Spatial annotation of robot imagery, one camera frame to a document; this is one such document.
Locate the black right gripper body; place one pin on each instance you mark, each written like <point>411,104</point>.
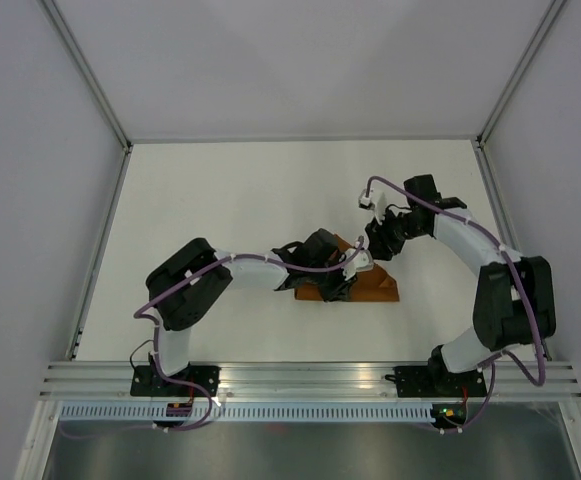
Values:
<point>398,228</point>

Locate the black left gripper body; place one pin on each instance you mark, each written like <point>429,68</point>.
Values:
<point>324,277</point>

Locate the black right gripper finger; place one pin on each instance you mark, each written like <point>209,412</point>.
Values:
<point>383,249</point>
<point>373,230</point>

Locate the brown cloth napkin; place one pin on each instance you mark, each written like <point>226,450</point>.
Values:
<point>375,290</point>

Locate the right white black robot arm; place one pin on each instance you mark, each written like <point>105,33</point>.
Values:
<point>514,299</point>

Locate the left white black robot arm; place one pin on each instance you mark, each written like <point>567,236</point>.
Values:
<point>183,289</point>

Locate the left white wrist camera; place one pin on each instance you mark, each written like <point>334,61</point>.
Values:
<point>356,258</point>

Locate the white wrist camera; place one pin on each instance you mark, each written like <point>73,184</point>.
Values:
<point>356,258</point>
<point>374,201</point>

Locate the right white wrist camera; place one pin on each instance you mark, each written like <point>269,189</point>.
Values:
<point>374,201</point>

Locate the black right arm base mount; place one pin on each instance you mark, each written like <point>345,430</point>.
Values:
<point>417,381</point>

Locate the right aluminium side rail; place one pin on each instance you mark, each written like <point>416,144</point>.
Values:
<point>535,271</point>

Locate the aluminium side rail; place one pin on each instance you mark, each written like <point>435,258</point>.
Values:
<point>92,273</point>
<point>535,271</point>

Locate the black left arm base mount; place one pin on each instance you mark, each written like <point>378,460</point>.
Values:
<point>146,382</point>

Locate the left aluminium side rail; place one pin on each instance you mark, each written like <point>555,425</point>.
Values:
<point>92,273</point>

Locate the aluminium front frame rail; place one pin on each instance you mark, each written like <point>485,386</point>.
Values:
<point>303,381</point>

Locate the right aluminium corner post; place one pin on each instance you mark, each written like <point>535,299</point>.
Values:
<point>544,27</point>

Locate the aluminium corner post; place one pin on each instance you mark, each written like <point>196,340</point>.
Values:
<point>70,43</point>
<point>544,27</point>

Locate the white slotted cable duct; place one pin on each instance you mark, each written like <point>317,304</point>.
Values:
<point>287,412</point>

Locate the left aluminium corner post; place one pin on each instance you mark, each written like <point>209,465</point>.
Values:
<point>70,43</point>

